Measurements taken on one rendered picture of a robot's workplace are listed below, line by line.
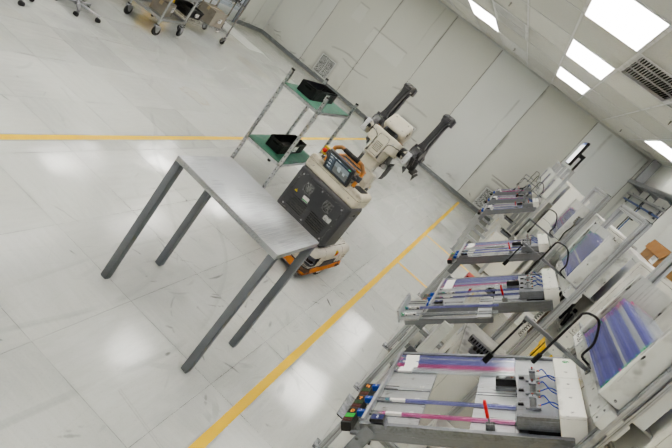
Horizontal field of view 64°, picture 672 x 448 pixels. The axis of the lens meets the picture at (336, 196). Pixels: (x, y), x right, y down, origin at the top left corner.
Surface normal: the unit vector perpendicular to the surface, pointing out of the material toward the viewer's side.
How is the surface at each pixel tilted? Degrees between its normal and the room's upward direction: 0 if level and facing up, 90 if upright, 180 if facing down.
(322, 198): 90
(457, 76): 90
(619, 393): 90
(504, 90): 90
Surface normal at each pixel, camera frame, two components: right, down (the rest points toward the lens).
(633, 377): -0.33, 0.10
